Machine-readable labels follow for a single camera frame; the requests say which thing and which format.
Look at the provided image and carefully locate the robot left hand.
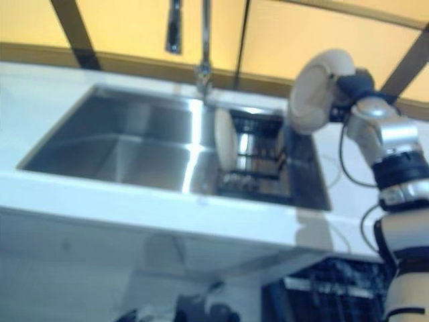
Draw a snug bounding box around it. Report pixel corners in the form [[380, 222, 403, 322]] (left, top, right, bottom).
[[116, 309, 145, 322]]

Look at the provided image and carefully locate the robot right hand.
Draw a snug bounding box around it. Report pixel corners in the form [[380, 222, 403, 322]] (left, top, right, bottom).
[[329, 67, 377, 102]]

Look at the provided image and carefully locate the beige round plate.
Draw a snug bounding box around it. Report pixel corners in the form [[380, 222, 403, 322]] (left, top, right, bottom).
[[288, 48, 357, 136], [214, 107, 240, 169]]

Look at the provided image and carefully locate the white cabinet door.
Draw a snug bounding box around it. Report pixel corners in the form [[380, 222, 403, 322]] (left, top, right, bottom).
[[0, 207, 189, 322], [173, 234, 302, 289]]

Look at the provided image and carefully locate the black dish drying rack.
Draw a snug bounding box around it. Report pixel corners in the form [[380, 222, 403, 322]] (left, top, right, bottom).
[[215, 108, 296, 206]]

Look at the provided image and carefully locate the chrome gooseneck kitchen faucet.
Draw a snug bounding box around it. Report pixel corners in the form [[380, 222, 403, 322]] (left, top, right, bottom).
[[164, 0, 216, 102]]

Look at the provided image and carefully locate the stainless steel sink basin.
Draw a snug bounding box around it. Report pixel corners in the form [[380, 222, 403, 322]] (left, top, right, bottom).
[[15, 83, 333, 213]]

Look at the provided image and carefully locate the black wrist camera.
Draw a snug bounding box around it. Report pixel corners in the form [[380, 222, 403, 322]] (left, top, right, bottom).
[[329, 101, 353, 124]]

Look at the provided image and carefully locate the thin black cable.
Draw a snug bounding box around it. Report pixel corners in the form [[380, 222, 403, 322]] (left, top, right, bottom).
[[337, 123, 380, 189], [359, 203, 383, 253]]

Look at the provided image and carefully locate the dishwasher wire rack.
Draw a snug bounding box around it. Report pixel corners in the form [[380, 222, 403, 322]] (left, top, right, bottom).
[[282, 257, 393, 322]]

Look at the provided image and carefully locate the dark window frame grid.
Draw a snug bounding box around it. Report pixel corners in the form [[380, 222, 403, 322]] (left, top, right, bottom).
[[0, 0, 429, 119]]

